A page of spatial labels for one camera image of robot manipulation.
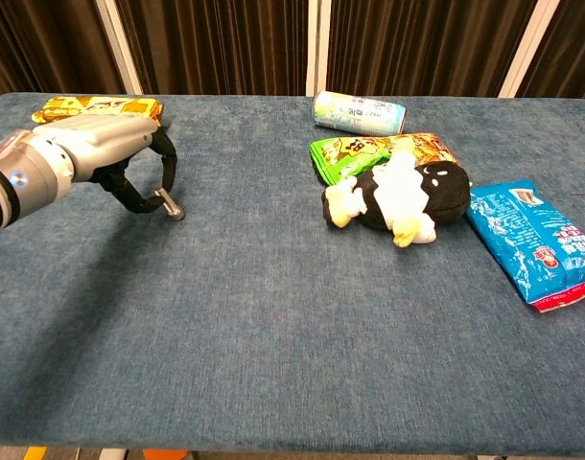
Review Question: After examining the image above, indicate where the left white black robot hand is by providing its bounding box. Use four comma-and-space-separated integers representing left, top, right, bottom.
33, 113, 179, 215

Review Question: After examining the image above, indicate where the small silver bolt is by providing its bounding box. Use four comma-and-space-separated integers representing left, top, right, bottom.
153, 187, 186, 222

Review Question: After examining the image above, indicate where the yellow snack pack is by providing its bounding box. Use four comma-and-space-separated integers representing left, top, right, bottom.
31, 95, 166, 129

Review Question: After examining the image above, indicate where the dark brown curtain panel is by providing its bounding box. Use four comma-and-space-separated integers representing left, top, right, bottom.
0, 0, 127, 104
326, 0, 539, 99
115, 0, 311, 97
516, 0, 585, 102

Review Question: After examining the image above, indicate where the green orange snack bag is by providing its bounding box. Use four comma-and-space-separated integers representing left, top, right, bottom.
309, 131, 462, 187

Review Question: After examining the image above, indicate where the blue table cloth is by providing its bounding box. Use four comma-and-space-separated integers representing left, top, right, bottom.
0, 91, 585, 454

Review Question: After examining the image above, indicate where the light blue drink can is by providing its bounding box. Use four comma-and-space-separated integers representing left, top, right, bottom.
312, 90, 408, 136

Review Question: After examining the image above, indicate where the black white plush toy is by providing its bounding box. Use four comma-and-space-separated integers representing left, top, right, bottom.
320, 149, 473, 248

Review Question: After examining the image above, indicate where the blue snack bag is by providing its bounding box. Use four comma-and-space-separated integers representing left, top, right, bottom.
465, 178, 585, 314

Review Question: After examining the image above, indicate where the white frame post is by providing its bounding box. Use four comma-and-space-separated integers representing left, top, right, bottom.
94, 0, 145, 96
307, 0, 334, 98
498, 0, 562, 100

